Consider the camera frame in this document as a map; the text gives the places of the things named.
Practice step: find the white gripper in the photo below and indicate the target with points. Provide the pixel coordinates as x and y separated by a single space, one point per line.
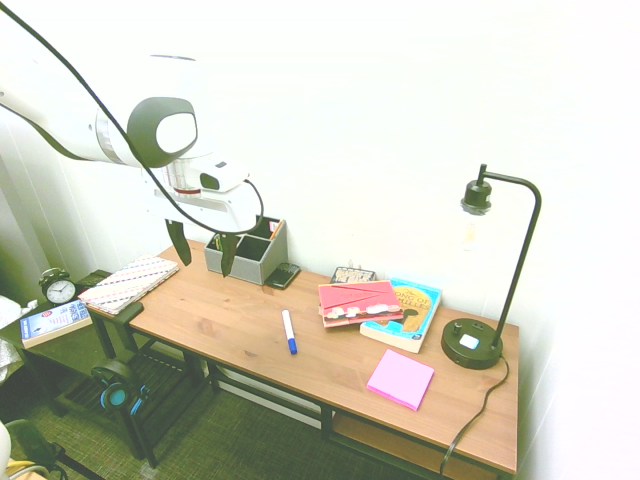
227 212

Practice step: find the white marker blue cap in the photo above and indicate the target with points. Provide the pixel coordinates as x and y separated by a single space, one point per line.
288 330

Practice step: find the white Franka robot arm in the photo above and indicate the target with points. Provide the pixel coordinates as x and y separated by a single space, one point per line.
75 131

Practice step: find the grey desk organizer holder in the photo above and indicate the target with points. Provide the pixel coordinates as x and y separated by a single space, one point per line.
250 272

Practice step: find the green pen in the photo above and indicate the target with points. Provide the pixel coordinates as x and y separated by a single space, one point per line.
218 243

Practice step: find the orange pencil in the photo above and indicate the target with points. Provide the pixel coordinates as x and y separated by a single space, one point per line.
274 229

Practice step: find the black phone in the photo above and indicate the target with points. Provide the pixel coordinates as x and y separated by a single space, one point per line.
283 276

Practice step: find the striped fabric notebook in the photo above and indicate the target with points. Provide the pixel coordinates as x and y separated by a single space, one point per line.
127 284

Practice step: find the black headphone hanger clamp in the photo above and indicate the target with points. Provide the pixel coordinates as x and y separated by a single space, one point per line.
129 320

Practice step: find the black alarm clock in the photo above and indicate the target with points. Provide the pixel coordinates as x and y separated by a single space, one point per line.
59 290

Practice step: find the small patterned box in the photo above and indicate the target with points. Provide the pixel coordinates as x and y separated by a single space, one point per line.
354 274

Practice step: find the red book with sushi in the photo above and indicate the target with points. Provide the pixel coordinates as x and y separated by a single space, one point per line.
357 299

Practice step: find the blue white paperback book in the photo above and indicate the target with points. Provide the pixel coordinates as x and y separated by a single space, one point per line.
55 324

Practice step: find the black blue headphones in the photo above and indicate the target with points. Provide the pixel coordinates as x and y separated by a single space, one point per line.
116 396

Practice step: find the dark wooden side table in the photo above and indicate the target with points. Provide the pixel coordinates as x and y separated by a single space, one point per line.
55 352

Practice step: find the white crumpled plastic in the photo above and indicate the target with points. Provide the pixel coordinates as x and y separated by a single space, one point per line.
9 310

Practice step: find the blue orange paperback book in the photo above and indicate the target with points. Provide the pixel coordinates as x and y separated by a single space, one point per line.
417 320

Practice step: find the silver bubble wrap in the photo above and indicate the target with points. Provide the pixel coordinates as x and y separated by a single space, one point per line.
7 357

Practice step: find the pink sticky note pad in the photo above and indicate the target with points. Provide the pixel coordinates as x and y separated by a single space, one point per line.
401 379

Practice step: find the black stand base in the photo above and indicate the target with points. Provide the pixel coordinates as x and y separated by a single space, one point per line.
37 447

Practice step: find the clear light bulb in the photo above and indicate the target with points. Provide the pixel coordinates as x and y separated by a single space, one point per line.
471 232

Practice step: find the black desk lamp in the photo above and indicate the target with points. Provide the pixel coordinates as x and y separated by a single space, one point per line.
470 347

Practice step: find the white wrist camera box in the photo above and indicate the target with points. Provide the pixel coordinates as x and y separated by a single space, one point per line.
226 172

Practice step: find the wooden desk black frame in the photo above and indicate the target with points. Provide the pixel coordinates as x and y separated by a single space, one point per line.
240 320

